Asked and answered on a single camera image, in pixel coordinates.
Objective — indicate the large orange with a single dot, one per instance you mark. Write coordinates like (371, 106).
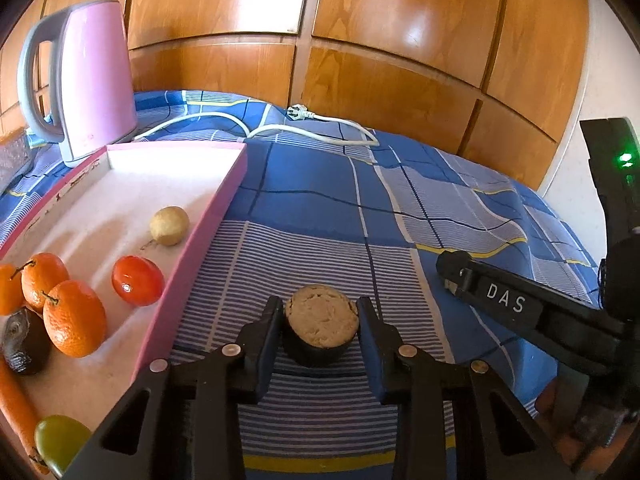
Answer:
(75, 320)

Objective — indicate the red tomato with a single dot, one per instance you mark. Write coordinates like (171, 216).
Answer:
(137, 280)

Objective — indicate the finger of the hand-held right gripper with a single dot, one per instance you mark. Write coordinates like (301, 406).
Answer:
(452, 267)

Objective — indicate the grey glittery box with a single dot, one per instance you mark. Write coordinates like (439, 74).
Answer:
(12, 155)

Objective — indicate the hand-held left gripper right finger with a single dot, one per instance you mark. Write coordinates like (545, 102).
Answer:
(372, 360)

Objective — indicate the wooden panelled wardrobe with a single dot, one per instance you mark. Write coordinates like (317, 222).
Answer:
(400, 35)

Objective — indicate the dark eggplant piece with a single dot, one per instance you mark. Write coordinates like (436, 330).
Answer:
(25, 350)

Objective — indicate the green mango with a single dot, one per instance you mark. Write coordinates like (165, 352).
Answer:
(57, 437)

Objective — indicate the pink shallow tray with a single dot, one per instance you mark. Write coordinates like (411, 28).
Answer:
(100, 210)

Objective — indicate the orange carrot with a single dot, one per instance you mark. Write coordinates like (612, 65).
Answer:
(15, 405)

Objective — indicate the pink electric kettle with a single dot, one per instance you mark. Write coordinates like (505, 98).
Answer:
(95, 85)

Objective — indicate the blue plaid bed sheet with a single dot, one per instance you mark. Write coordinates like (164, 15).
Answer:
(325, 200)

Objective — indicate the dark tan-topped eggplant half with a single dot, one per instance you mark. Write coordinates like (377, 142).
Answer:
(320, 310)

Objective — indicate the yellowish potato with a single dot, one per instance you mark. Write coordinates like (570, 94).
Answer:
(170, 226)

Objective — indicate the small orange with stem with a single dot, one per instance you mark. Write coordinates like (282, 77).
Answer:
(7, 292)
(45, 275)

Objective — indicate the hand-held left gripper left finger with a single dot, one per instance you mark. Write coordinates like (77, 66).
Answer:
(265, 355)

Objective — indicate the person's right hand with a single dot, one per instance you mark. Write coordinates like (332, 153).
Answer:
(547, 402)

